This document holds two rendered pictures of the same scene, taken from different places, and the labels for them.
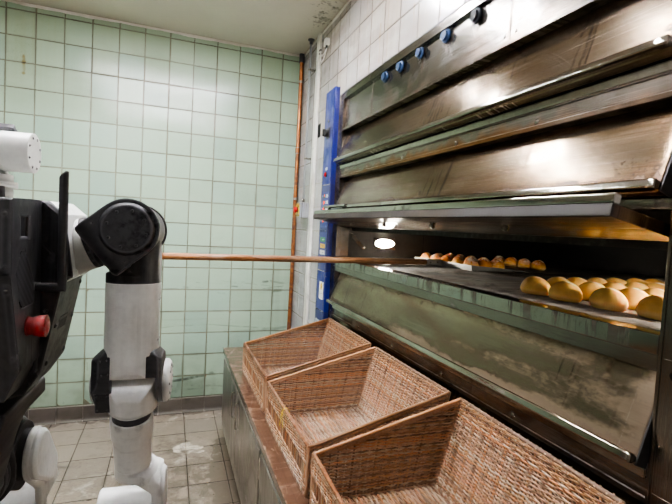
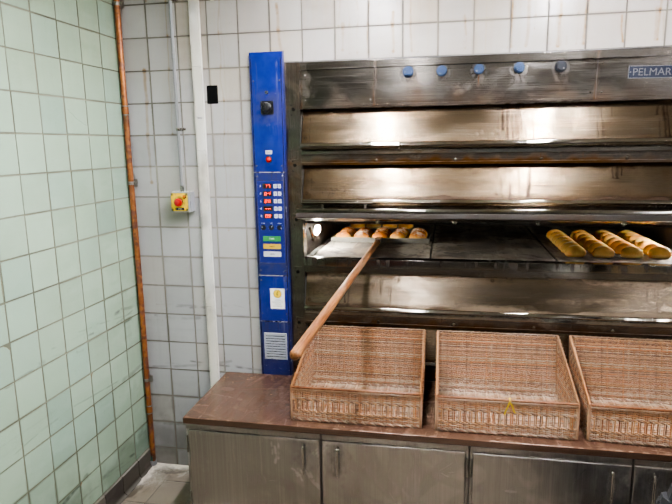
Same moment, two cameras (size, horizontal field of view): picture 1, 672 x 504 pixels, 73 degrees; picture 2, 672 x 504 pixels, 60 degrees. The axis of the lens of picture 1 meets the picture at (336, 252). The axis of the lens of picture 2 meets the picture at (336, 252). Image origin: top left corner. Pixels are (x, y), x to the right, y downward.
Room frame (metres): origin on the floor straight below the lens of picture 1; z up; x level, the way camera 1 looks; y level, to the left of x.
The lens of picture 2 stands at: (0.96, 2.30, 1.73)
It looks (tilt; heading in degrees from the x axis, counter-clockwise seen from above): 11 degrees down; 301
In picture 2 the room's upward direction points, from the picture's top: 1 degrees counter-clockwise
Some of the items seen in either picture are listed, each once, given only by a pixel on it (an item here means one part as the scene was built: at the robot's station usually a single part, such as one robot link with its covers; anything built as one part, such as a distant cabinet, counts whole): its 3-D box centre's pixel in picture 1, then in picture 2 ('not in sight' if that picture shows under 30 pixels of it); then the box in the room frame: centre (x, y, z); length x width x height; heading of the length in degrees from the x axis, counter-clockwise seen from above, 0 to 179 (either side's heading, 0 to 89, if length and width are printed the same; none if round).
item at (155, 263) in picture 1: (133, 243); not in sight; (0.78, 0.35, 1.30); 0.12 x 0.09 x 0.14; 16
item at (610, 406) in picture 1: (415, 319); (492, 295); (1.69, -0.32, 1.02); 1.79 x 0.11 x 0.19; 20
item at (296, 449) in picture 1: (347, 406); (500, 379); (1.57, -0.07, 0.72); 0.56 x 0.49 x 0.28; 21
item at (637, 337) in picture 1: (423, 283); (492, 265); (1.70, -0.34, 1.16); 1.80 x 0.06 x 0.04; 20
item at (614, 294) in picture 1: (655, 294); (603, 242); (1.30, -0.93, 1.21); 0.61 x 0.48 x 0.06; 110
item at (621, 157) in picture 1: (424, 181); (496, 184); (1.69, -0.32, 1.54); 1.79 x 0.11 x 0.19; 20
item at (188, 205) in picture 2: (302, 210); (182, 201); (3.08, 0.24, 1.46); 0.10 x 0.07 x 0.10; 20
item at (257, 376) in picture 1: (301, 357); (362, 371); (2.14, 0.14, 0.72); 0.56 x 0.49 x 0.28; 21
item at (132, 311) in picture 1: (132, 343); not in sight; (0.80, 0.36, 1.12); 0.13 x 0.12 x 0.22; 104
